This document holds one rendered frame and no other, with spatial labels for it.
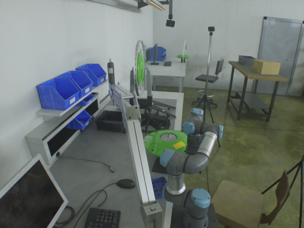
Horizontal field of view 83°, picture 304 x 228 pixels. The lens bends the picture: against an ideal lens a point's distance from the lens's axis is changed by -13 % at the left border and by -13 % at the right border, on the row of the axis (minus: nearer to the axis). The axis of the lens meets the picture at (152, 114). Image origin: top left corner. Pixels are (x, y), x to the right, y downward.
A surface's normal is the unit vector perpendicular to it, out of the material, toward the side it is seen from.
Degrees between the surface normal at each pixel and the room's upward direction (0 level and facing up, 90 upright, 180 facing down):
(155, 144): 17
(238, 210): 0
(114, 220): 6
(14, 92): 90
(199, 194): 5
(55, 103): 92
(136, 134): 53
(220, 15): 90
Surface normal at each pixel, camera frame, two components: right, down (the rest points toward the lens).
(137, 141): 0.26, -0.22
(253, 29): -0.18, 0.42
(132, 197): 0.00, -0.90
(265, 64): 0.11, 0.43
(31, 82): 0.98, 0.07
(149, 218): 0.32, 0.40
